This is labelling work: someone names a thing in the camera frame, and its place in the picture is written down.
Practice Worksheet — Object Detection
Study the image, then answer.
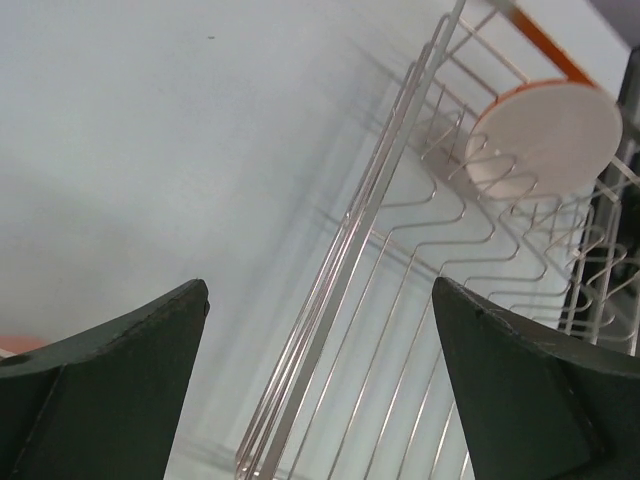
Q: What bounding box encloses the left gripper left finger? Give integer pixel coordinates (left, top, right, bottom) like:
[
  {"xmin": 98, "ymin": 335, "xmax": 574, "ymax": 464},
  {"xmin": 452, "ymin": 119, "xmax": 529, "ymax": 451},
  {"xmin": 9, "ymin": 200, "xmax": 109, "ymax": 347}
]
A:
[{"xmin": 1, "ymin": 279, "xmax": 208, "ymax": 479}]

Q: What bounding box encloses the metal wire dish rack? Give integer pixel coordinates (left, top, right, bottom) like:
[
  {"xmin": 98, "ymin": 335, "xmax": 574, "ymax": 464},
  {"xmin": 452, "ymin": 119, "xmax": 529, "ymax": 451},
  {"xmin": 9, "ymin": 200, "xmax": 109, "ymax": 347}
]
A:
[{"xmin": 235, "ymin": 1, "xmax": 639, "ymax": 479}]

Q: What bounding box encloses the pink cream floral plate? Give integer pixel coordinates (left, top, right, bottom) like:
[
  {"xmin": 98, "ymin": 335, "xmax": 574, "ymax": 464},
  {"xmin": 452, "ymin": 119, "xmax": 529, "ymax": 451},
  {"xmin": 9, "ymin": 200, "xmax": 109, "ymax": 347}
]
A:
[{"xmin": 0, "ymin": 335, "xmax": 49, "ymax": 359}]

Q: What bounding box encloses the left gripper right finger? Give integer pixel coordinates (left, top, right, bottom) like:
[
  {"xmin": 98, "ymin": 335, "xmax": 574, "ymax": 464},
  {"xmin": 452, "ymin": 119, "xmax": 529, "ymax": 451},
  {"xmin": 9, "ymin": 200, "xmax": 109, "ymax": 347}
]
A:
[{"xmin": 432, "ymin": 277, "xmax": 639, "ymax": 480}]

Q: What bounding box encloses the orange white bowl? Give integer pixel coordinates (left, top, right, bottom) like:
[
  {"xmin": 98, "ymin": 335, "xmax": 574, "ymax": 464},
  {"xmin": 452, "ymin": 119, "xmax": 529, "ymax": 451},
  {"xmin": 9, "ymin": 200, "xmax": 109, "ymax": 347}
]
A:
[{"xmin": 465, "ymin": 79, "xmax": 623, "ymax": 200}]

